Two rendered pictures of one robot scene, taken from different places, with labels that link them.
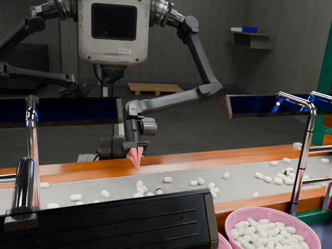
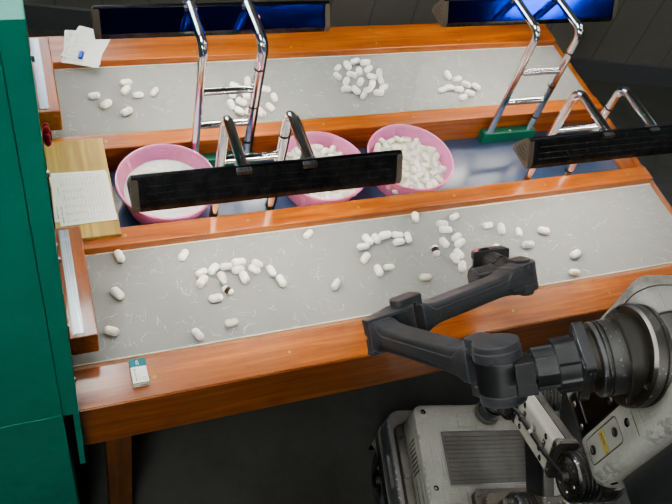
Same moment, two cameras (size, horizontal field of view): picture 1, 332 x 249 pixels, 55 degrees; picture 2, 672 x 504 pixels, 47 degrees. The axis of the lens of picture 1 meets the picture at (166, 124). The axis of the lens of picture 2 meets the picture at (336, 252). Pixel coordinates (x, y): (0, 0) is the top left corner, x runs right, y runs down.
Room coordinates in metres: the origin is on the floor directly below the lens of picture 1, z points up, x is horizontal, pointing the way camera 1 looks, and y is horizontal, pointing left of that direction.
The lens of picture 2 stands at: (2.34, -0.52, 2.33)
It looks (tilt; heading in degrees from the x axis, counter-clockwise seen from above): 51 degrees down; 169
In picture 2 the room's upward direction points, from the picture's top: 19 degrees clockwise
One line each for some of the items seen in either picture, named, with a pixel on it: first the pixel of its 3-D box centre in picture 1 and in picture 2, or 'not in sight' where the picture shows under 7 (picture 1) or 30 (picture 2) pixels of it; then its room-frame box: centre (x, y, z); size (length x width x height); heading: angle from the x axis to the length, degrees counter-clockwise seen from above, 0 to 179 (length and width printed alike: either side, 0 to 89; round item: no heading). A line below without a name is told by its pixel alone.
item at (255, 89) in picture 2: not in sight; (219, 87); (0.72, -0.65, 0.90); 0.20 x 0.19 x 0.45; 112
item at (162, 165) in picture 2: not in sight; (166, 194); (0.97, -0.74, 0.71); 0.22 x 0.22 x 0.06
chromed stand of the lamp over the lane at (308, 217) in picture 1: (302, 156); (255, 198); (1.09, -0.50, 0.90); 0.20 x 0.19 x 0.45; 112
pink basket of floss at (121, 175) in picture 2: not in sight; (166, 191); (0.97, -0.74, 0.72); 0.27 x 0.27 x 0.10
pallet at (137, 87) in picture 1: (154, 89); not in sight; (6.34, 0.27, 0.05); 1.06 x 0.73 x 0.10; 100
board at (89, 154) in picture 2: not in sight; (81, 188); (1.05, -0.94, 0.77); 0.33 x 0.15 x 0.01; 22
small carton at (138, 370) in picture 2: (300, 146); (138, 372); (1.54, -0.69, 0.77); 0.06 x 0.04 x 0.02; 22
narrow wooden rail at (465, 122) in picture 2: not in sight; (353, 134); (0.59, -0.23, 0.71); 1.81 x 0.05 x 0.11; 112
